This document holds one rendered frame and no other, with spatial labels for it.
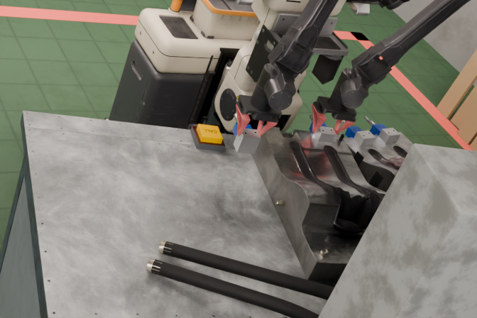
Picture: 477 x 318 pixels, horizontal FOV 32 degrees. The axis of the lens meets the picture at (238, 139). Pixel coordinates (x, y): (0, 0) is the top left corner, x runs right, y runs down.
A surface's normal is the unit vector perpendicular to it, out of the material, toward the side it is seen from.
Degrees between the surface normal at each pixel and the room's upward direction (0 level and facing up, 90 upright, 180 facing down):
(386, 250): 90
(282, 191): 90
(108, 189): 0
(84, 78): 0
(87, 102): 0
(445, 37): 90
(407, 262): 90
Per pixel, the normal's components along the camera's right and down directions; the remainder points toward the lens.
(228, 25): 0.42, 0.64
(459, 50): -0.84, 0.01
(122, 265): 0.32, -0.79
